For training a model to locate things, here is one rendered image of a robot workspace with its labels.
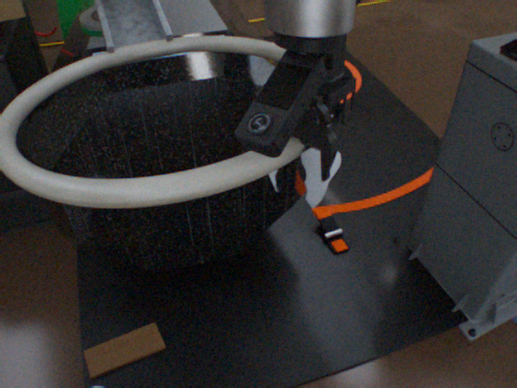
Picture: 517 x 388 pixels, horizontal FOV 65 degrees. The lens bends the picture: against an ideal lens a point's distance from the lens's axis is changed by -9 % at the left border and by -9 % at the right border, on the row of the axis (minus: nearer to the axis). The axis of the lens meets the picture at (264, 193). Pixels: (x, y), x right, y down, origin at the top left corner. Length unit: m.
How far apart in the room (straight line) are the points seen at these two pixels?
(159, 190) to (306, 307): 1.13
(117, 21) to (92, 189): 0.57
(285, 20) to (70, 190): 0.27
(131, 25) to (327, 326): 1.07
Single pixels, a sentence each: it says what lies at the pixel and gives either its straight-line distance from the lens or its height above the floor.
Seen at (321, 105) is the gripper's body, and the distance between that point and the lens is 0.46.
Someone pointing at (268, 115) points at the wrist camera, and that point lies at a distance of 0.42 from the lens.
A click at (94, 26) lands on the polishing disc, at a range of 1.20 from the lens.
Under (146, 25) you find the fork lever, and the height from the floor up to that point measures 0.96.
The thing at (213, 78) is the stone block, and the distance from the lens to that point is 1.10.
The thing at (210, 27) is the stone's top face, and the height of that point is 0.87.
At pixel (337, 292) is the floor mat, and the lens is 1.56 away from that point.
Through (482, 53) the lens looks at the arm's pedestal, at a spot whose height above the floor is 0.83.
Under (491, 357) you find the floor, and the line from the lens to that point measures 1.61.
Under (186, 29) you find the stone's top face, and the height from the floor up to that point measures 0.87.
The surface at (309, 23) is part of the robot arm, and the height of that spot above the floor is 1.14.
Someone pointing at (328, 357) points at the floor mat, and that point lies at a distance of 1.43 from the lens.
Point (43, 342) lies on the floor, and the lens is 1.63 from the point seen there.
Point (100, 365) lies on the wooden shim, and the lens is 1.48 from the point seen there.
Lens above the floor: 1.29
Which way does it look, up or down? 43 degrees down
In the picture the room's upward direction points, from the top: straight up
